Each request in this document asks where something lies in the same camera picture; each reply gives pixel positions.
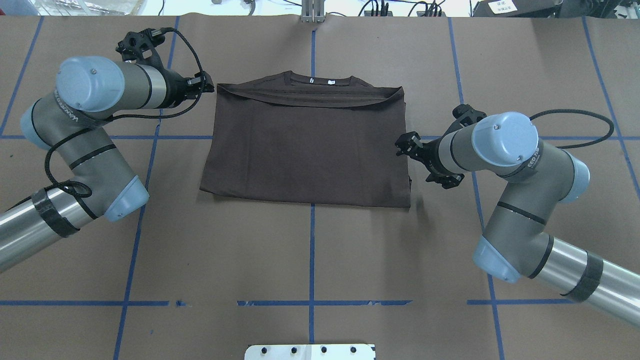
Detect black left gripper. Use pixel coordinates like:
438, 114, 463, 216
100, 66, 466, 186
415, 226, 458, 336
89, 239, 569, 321
167, 71, 216, 109

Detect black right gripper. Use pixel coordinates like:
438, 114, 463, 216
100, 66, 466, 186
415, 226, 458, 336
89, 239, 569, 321
394, 131, 466, 190

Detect dark brown t-shirt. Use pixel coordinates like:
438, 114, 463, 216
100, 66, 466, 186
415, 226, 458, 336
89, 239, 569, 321
199, 71, 411, 208

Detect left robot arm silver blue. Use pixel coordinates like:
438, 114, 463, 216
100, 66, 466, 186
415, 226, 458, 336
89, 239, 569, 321
1, 55, 215, 272

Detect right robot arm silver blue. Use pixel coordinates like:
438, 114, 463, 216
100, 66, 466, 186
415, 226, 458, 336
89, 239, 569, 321
395, 104, 639, 328

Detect black box with white label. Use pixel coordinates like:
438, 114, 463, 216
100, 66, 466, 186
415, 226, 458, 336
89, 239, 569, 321
471, 0, 559, 18

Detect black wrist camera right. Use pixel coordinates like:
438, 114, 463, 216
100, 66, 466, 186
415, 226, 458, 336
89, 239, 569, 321
442, 104, 487, 137

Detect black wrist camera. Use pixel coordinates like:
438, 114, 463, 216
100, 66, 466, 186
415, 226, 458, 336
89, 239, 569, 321
442, 104, 487, 137
115, 28, 166, 70

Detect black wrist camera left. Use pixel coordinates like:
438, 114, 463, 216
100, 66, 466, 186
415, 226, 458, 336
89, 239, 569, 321
115, 28, 166, 70

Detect aluminium frame post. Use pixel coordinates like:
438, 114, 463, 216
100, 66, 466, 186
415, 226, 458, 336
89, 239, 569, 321
300, 0, 326, 23

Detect black cable connectors on table edge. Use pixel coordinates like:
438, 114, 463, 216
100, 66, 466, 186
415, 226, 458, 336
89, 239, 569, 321
359, 0, 446, 18

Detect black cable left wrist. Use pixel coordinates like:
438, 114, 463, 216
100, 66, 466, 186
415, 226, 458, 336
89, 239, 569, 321
44, 27, 207, 198

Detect black braided cable right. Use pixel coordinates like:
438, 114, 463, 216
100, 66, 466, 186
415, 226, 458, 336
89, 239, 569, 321
529, 109, 615, 150

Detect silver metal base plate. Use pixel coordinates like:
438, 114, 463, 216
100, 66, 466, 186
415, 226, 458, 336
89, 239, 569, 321
244, 343, 377, 360

